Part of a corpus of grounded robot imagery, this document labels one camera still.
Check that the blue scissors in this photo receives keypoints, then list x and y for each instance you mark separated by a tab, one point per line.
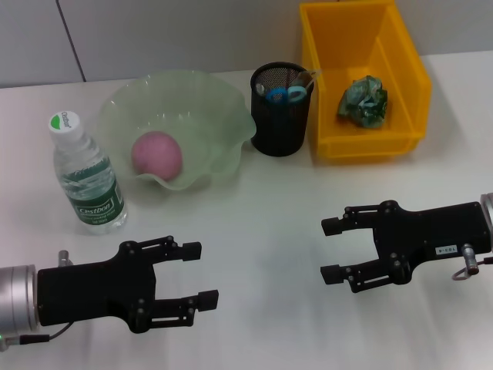
274	94

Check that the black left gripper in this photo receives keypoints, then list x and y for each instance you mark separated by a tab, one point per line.
96	293

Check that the green glass fruit plate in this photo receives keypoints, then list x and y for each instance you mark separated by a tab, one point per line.
185	100

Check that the black mesh pen holder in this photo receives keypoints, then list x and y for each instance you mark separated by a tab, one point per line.
277	127

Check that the clear plastic water bottle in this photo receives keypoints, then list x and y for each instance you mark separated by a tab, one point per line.
96	192

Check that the white grey ballpoint pen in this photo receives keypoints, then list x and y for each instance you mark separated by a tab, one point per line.
260	88

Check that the clear plastic ruler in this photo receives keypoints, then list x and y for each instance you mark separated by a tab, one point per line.
310	75

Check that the pink peach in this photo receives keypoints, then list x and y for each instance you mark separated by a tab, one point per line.
158	154

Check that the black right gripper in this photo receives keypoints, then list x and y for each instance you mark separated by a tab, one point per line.
431	239

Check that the yellow plastic bin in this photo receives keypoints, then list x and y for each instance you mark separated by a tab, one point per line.
331	50

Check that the green plastic wrap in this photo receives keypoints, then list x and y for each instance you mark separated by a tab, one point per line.
362	102

